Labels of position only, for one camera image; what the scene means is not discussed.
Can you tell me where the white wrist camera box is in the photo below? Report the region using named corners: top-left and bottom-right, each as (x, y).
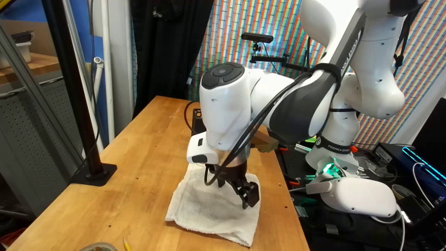
top-left (185, 130), bottom-right (221, 164)

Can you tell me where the colourful striped backdrop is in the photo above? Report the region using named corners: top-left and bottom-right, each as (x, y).
top-left (187, 0), bottom-right (446, 150)

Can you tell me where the round glass jar rim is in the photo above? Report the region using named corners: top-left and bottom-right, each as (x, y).
top-left (78, 242), bottom-right (117, 251)

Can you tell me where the grey pegboard cabinet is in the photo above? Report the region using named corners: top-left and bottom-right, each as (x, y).
top-left (0, 51), bottom-right (95, 214)

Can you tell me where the black bag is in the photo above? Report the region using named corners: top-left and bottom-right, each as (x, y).
top-left (297, 199), bottom-right (446, 251)

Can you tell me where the blue-edged black box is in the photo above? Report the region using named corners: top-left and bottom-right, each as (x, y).
top-left (398, 144), bottom-right (446, 200)

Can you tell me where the white looped cable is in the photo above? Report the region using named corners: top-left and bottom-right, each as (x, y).
top-left (410, 160), bottom-right (437, 208)

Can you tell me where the teal white crumpled object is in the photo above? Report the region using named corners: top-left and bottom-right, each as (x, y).
top-left (315, 157), bottom-right (347, 182)

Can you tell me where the white VR headset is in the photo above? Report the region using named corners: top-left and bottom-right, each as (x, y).
top-left (305, 175), bottom-right (412, 225)

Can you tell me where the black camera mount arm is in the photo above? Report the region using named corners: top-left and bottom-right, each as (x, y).
top-left (249, 40), bottom-right (312, 72)

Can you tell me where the white terry towel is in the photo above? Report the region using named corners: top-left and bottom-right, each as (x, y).
top-left (164, 161), bottom-right (262, 248)

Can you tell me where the yellow emergency stop button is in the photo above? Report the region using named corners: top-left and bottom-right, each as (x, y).
top-left (293, 133), bottom-right (320, 154)

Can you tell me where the white plastic bin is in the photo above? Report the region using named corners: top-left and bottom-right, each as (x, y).
top-left (0, 29), bottom-right (35, 63)

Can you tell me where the black metal stand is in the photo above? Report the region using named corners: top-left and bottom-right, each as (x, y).
top-left (0, 24), bottom-right (95, 179)

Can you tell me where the white pipe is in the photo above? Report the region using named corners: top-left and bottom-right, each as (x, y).
top-left (89, 54), bottom-right (106, 151)

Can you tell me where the black pegboard base plate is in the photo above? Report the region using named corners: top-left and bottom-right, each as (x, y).
top-left (273, 143), bottom-right (326, 220)

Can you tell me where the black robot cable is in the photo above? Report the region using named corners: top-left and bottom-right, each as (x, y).
top-left (182, 61), bottom-right (345, 186)

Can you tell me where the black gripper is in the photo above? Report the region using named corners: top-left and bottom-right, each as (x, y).
top-left (213, 157), bottom-right (260, 208)

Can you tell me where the black monitor panel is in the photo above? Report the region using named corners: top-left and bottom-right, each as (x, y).
top-left (410, 96), bottom-right (446, 162)

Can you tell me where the black curtain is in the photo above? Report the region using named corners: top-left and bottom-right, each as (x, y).
top-left (129, 0), bottom-right (214, 116)

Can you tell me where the black pole stand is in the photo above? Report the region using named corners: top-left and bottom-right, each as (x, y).
top-left (39, 0), bottom-right (117, 186)

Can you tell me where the black stereo camera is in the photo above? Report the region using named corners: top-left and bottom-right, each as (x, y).
top-left (240, 30), bottom-right (274, 44)

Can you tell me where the white headset cable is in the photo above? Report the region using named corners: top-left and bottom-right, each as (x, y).
top-left (371, 207), bottom-right (412, 251)

